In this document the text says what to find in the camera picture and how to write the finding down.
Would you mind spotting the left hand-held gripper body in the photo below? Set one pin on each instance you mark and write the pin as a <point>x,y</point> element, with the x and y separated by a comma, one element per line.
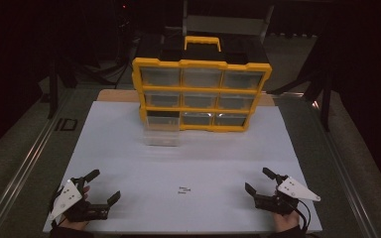
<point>67,198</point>

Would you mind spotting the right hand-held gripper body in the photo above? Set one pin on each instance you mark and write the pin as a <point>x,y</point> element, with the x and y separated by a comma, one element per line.
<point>296,191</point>

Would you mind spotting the small dark metal part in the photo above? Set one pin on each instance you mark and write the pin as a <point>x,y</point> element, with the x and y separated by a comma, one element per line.
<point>184,190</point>

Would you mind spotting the clear plastic organizer drawer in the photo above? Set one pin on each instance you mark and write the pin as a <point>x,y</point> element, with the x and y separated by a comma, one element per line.
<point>162,134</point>

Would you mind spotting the yellow black organizer cabinet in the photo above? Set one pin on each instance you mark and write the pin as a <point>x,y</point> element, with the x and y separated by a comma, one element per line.
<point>198,53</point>

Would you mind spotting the person's left hand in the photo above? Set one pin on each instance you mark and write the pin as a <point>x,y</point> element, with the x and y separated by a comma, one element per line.
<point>74,225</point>

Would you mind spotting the person's right hand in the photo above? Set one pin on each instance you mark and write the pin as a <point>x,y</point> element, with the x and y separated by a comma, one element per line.
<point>286,223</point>

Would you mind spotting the white board mat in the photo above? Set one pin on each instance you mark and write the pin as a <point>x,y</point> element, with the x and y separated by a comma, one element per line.
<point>195,165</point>

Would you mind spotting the black tripod stand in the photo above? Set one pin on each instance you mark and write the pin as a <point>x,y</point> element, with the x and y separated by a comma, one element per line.
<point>325,99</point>

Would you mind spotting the grid of clear drawers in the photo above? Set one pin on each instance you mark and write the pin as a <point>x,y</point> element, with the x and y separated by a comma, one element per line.
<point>201,77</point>

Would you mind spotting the metal floor rail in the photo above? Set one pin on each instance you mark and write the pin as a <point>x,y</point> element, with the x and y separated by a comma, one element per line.
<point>347,185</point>
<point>20,172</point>

